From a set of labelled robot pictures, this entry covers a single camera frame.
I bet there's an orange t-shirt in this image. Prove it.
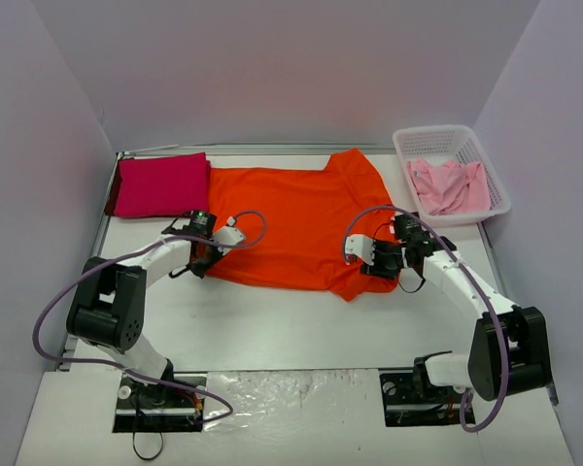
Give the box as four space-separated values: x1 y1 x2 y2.
209 149 397 301

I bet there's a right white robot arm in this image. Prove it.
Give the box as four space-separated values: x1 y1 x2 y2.
344 215 552 401

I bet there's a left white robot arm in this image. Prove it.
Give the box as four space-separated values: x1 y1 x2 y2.
66 211 245 406

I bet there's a folded magenta t-shirt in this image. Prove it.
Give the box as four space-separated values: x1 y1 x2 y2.
106 152 211 218

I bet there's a pink t-shirt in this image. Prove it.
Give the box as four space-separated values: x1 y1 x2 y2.
407 158 492 216

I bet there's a white plastic basket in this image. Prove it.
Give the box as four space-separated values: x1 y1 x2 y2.
393 124 511 227

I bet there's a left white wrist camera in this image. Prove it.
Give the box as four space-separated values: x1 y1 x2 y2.
213 225 246 250

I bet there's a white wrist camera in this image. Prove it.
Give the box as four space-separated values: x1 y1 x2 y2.
213 225 246 250
344 234 375 266

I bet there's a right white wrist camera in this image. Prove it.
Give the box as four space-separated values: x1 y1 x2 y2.
344 234 375 266

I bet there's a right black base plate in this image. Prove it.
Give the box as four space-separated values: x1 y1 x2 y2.
379 368 462 428

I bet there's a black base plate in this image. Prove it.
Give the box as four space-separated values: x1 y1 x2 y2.
379 368 462 428
113 376 204 433

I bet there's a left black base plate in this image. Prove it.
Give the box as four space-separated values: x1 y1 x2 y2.
113 376 204 433

